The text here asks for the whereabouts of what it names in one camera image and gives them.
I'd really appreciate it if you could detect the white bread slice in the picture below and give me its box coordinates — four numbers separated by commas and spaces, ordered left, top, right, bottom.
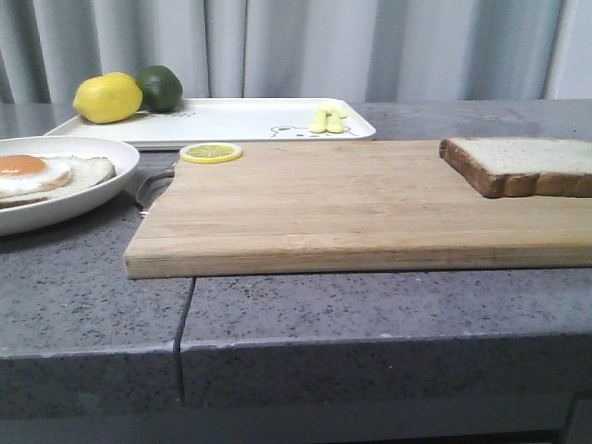
438, 137, 591, 199
1, 156, 116, 209

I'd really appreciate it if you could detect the white round plate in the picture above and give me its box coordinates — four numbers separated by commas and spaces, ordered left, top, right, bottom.
1, 136, 140, 236

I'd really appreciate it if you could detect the fried egg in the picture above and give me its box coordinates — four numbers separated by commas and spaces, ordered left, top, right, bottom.
1, 154, 73, 198

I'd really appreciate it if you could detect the white rectangular tray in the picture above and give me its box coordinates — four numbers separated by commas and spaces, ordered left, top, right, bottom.
47, 98, 376, 151

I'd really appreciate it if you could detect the wooden cutting board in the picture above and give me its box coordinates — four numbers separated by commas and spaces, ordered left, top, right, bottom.
124, 141, 591, 278

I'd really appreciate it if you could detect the yellow plastic fork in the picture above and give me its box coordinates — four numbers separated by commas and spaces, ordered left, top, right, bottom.
308, 105, 331, 133

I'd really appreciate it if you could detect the lemon slice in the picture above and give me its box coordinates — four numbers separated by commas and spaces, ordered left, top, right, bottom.
179, 142, 243, 164

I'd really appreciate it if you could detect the green lime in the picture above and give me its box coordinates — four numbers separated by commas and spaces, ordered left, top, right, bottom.
136, 65, 183, 113

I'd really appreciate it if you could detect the grey curtain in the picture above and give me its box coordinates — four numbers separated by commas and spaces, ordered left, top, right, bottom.
1, 1, 591, 104

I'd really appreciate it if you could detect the yellow lemon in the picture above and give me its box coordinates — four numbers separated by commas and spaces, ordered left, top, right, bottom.
73, 72, 143, 124

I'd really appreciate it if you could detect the metal cutting board handle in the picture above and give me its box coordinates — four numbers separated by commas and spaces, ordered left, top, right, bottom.
130, 167, 175, 211

